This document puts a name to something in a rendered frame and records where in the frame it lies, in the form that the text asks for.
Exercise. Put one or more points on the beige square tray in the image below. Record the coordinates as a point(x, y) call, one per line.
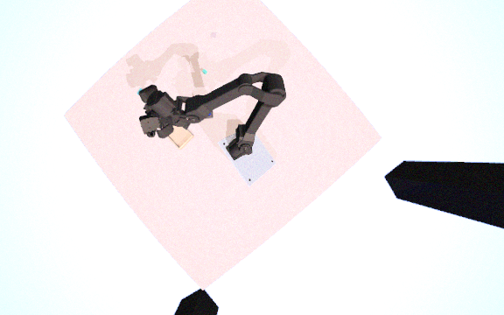
point(180, 137)

